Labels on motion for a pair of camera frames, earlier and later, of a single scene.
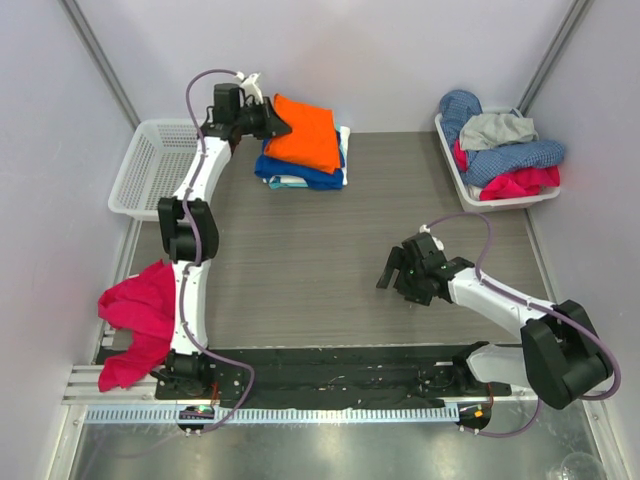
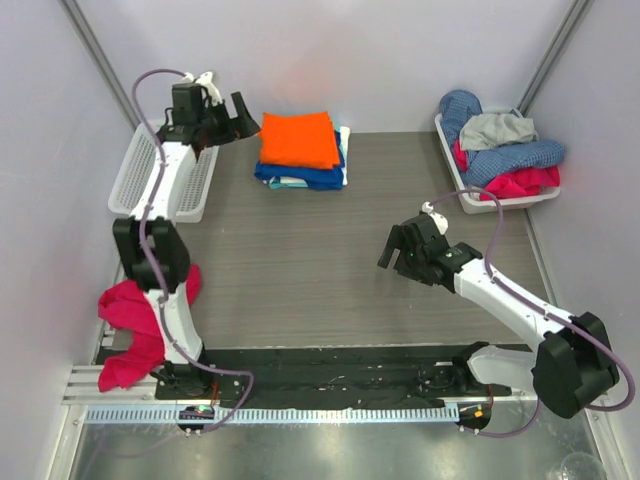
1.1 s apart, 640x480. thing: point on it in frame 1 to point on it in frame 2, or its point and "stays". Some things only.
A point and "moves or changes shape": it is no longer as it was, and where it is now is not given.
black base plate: [332, 378] stays
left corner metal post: [101, 62] stays
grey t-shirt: [486, 129] stays
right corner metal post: [576, 12] stays
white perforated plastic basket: [158, 161] stays
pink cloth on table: [145, 305] stays
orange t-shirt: [312, 140] moves or changes shape
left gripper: [267, 118] to [223, 120]
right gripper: [405, 275] to [405, 247]
